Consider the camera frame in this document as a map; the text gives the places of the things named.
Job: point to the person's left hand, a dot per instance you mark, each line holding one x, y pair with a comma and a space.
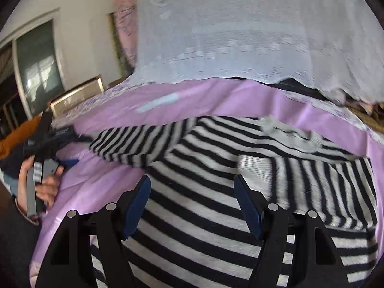
48, 190

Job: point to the white lace cover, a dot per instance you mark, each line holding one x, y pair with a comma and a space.
240, 30

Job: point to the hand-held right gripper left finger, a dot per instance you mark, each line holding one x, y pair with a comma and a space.
138, 208

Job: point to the orange cloth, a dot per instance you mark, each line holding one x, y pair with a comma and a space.
18, 139

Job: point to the pink bed sheet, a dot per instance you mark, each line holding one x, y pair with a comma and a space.
225, 99

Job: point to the framed pink floral picture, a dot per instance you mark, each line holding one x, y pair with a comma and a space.
126, 21

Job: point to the brown wicker headboard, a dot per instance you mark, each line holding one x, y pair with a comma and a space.
364, 114

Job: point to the glass sliding door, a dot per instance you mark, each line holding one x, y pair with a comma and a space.
39, 63

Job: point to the person's left forearm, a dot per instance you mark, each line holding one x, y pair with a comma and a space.
22, 212

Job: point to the purple floral bed sheet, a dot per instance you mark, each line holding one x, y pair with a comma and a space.
90, 100

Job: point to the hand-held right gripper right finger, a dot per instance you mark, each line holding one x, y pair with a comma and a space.
247, 208

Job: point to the dark blue cloth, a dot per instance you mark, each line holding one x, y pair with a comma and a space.
10, 163

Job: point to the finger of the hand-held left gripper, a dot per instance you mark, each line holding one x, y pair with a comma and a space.
82, 138
70, 163

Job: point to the black white striped sweater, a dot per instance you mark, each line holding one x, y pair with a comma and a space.
195, 186

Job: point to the gold picture frame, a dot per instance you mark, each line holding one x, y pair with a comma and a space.
76, 94

